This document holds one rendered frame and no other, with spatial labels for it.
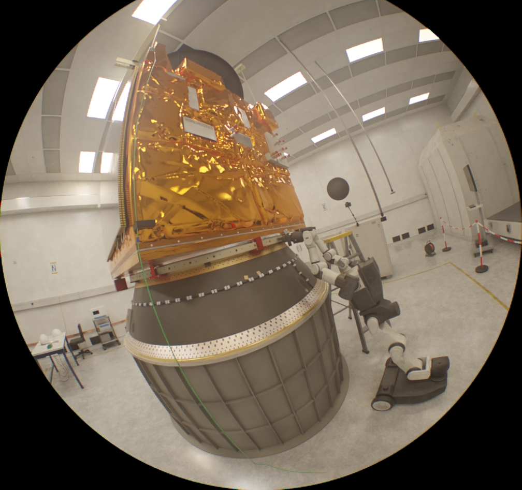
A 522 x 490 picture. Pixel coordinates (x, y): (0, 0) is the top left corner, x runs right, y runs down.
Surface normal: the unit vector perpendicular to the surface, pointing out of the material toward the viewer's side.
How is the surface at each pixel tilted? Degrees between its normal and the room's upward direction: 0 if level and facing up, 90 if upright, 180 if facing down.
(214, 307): 62
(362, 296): 98
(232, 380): 90
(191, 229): 130
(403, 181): 90
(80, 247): 90
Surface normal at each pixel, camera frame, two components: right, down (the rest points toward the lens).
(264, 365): 0.34, -0.19
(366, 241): -0.56, 0.08
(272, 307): 0.33, -0.65
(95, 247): 0.78, -0.29
